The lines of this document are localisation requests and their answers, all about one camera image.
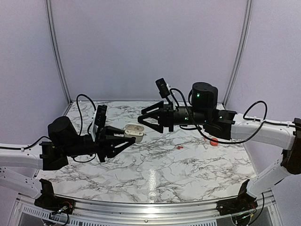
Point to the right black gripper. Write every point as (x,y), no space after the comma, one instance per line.
(164,120)

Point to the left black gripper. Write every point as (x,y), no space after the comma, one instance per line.
(105,144)

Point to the white earbuds charging case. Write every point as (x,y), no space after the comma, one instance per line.
(134,130)

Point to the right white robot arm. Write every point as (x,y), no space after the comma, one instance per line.
(200,110)

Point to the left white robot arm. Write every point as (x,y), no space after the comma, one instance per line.
(51,153)

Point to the red round cap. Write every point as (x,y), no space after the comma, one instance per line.
(214,142)

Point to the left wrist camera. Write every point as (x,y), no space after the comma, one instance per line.
(98,122)

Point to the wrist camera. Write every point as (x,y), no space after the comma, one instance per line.
(98,122)
(165,92)

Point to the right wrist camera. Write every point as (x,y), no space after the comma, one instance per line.
(165,92)

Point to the left aluminium frame post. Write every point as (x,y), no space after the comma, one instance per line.
(56,52)

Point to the aluminium frame post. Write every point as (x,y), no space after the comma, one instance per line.
(240,50)
(56,52)

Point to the aluminium front rail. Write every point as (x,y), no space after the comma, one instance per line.
(98,213)

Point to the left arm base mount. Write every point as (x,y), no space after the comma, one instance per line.
(48,200)

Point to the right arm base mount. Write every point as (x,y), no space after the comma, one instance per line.
(242,202)

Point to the right aluminium frame post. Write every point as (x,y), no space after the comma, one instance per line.
(240,50)

